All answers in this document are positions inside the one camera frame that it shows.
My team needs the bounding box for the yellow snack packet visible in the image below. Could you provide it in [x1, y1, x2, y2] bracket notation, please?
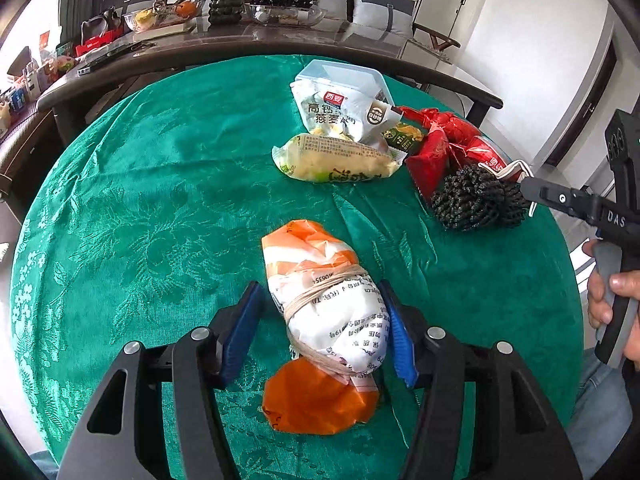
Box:
[271, 132, 405, 184]

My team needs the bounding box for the clear plastic box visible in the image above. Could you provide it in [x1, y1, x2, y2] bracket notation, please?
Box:
[295, 59, 393, 106]

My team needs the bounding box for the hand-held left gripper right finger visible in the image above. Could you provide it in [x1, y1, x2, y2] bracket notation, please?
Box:
[377, 279, 584, 480]

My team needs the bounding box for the person's leg in jeans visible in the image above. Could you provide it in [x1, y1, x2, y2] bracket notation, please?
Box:
[565, 350, 634, 480]

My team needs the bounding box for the thin book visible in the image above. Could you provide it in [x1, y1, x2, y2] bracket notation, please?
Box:
[132, 22, 198, 40]

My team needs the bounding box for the dark ribbed vase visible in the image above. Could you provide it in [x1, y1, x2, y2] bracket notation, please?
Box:
[207, 0, 247, 26]

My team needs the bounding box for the crumpled red wrapper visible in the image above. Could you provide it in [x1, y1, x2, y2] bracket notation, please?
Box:
[395, 106, 481, 147]

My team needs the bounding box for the person's right hand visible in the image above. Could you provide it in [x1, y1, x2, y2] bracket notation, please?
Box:
[582, 239, 640, 362]

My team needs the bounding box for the glass bowl with fruit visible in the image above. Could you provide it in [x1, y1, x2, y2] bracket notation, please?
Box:
[122, 0, 203, 33]

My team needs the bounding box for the dark side cabinet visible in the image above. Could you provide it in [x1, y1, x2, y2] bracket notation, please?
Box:
[0, 105, 63, 211]

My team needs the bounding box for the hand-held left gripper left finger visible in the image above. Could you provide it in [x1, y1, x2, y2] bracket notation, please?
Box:
[56, 281, 267, 480]

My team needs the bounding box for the orange white plastic bag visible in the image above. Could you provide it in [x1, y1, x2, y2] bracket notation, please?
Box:
[261, 219, 392, 436]

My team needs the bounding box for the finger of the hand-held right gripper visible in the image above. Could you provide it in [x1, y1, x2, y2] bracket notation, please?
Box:
[519, 175, 597, 222]

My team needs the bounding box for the green patterned tablecloth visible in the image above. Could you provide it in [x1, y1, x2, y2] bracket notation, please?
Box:
[10, 55, 586, 480]

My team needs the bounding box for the dark dining table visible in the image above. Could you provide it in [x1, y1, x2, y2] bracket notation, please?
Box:
[36, 12, 504, 131]

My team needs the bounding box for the white oatmeal bag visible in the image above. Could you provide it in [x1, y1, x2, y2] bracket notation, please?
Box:
[291, 79, 401, 143]

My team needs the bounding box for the glass bowl with grapes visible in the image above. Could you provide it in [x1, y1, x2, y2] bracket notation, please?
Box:
[245, 0, 328, 27]

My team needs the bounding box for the red box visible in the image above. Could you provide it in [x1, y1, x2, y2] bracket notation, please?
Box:
[75, 30, 123, 58]

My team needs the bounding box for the red white packet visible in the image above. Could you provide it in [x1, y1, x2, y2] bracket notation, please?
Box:
[450, 135, 526, 183]

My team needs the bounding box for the dark green small packet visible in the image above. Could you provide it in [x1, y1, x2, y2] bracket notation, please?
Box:
[382, 121, 426, 155]

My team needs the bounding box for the dark handbag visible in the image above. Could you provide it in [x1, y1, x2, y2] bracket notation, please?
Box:
[80, 7, 123, 36]

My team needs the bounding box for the flat red packet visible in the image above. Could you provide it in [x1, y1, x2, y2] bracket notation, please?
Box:
[405, 130, 451, 202]

